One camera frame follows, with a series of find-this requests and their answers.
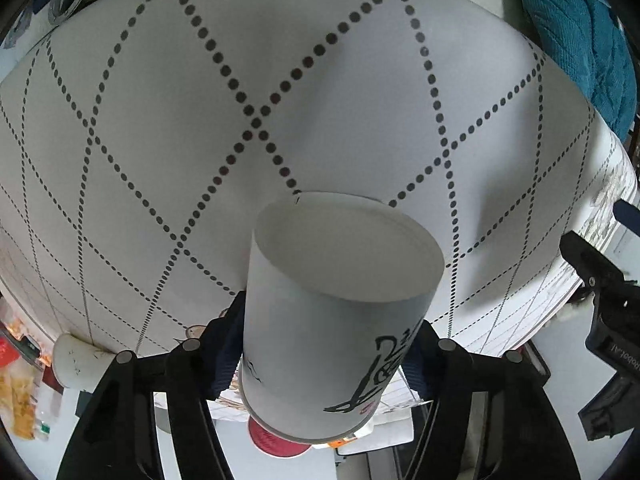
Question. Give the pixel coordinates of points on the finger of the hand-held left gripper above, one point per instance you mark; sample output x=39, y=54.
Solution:
x=627, y=212
x=592, y=260

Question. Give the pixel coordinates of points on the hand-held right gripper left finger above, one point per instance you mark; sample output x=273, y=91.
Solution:
x=221, y=360

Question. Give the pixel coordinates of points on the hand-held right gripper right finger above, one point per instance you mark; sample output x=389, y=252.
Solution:
x=422, y=377

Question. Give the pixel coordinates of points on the white cup black brush print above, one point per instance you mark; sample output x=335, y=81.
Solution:
x=325, y=335

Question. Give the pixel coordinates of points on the plain white cup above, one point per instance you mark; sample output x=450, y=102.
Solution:
x=75, y=362

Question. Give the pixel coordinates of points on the white box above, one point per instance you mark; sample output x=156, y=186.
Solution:
x=387, y=430

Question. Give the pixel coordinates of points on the red round lid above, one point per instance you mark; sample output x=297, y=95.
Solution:
x=277, y=442

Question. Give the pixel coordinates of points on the teal knitted blanket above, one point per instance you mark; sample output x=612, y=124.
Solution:
x=575, y=35

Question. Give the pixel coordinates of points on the yellow snack packet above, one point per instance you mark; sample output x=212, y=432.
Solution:
x=17, y=405

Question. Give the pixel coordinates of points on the white dotted tablecloth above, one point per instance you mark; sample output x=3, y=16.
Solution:
x=150, y=160

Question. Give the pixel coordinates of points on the red packet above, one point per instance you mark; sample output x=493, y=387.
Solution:
x=7, y=355

